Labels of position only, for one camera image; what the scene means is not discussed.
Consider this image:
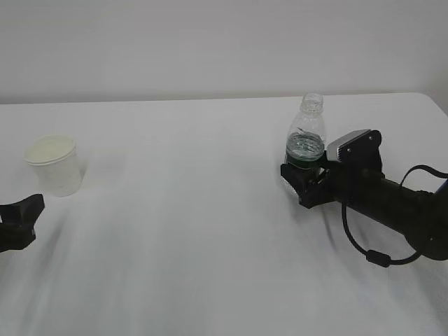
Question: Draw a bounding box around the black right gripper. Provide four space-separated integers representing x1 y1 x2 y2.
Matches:
280 158 350 209

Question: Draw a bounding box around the clear green-label water bottle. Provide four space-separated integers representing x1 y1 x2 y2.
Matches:
284 93 326 183

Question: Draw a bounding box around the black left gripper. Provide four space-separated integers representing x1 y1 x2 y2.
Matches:
1 194 45 253

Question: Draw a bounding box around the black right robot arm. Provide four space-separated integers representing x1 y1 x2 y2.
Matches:
281 129 447 267

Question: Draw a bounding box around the white paper cup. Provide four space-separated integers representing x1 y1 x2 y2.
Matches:
24 134 82 197

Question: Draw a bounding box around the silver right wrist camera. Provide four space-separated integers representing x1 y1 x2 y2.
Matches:
326 129 370 162

